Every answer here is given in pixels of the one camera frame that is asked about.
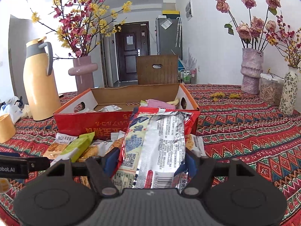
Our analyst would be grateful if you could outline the brown wooden chair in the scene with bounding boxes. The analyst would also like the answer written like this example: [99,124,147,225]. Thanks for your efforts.
[136,55,178,85]

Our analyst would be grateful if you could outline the floral white ceramic vase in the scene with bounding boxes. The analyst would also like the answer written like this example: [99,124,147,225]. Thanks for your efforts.
[279,66,298,115]

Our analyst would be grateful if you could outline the pink glass ring vase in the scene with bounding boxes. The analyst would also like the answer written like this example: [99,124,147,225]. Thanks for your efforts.
[68,56,98,93]

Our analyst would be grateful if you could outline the white oat snack packet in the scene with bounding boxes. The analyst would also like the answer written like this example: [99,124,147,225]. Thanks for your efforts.
[43,133,77,160]

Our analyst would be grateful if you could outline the red cardboard snack box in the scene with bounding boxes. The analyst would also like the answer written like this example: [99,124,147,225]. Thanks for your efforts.
[54,83,198,140]

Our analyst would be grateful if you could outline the grey refrigerator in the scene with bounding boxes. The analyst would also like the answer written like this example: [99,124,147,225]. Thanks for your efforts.
[156,14,183,59]

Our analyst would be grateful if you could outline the patterned red tablecloth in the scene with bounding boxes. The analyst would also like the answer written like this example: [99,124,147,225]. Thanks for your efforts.
[1,84,300,225]

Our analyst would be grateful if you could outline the clear seed container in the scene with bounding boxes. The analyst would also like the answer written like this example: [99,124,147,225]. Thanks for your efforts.
[259,73,284,106]

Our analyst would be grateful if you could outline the dried pink roses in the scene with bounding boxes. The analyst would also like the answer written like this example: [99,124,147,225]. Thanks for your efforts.
[215,0,281,52]

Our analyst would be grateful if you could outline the dark brown door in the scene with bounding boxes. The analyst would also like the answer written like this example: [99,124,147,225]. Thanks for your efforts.
[115,21,150,82]

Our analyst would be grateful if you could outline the yellow thermos jug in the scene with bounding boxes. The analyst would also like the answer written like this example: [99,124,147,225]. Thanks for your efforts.
[23,37,61,121]

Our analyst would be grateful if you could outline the pink snack packet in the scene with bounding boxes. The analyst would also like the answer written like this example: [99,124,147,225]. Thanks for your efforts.
[146,99,176,110]

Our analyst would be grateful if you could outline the pink and yellow blossom branches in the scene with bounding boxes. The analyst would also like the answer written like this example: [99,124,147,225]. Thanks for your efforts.
[25,0,133,61]

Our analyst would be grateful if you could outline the silver red snack bag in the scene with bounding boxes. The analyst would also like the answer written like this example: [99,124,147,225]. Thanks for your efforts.
[112,107,199,191]

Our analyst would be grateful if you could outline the purple textured vase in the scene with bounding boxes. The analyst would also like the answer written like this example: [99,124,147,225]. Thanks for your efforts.
[240,48,264,95]

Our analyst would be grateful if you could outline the green snack packet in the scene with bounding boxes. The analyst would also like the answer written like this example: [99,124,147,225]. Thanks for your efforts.
[50,132,95,166]

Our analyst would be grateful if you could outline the fallen yellow flowers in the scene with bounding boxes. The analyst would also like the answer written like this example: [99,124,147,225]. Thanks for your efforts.
[210,92,242,102]

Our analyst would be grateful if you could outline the yellow red dried branches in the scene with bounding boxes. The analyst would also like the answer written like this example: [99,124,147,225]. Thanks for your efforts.
[265,15,300,70]

